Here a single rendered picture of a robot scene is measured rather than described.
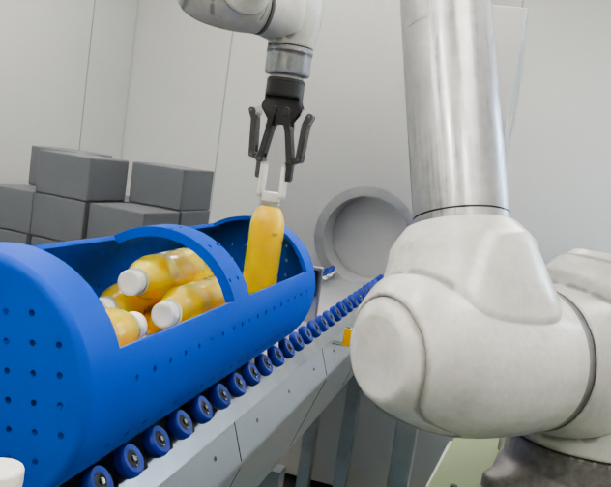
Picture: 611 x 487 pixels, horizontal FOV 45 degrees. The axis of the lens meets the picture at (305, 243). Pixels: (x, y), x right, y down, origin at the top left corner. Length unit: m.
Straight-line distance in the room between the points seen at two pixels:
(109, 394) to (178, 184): 3.87
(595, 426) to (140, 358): 0.49
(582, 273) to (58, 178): 4.03
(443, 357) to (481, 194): 0.18
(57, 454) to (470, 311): 0.44
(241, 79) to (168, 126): 0.79
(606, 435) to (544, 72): 4.98
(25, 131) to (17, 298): 5.08
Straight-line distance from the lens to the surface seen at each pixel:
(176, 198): 4.65
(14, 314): 0.81
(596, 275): 0.84
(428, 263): 0.70
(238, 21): 1.38
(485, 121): 0.78
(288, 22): 1.43
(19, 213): 4.84
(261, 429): 1.43
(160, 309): 1.10
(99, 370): 0.79
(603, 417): 0.83
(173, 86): 6.63
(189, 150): 6.50
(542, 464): 0.88
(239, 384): 1.32
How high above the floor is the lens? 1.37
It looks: 7 degrees down
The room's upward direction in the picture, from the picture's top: 8 degrees clockwise
